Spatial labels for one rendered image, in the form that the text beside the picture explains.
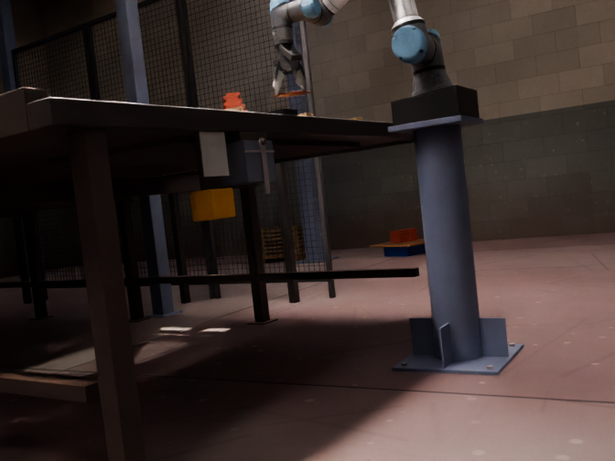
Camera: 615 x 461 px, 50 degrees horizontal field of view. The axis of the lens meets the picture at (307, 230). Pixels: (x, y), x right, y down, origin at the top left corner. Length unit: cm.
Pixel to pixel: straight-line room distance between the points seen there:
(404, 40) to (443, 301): 91
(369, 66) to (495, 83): 144
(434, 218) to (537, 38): 492
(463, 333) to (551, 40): 502
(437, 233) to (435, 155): 28
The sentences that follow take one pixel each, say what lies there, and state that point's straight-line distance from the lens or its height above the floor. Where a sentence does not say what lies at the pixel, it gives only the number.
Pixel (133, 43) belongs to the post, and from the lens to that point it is 445.
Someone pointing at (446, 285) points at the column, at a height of 29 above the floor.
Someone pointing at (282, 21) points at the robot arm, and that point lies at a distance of 260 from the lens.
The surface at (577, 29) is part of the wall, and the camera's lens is 712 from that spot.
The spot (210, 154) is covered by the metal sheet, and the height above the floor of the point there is 79.
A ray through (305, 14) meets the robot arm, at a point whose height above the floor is 132.
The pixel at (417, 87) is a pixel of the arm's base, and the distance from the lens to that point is 245.
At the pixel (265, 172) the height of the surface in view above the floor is 74.
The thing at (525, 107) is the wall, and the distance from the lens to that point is 712.
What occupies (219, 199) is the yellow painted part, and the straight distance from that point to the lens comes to 177.
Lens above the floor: 65
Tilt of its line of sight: 3 degrees down
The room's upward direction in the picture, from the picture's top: 6 degrees counter-clockwise
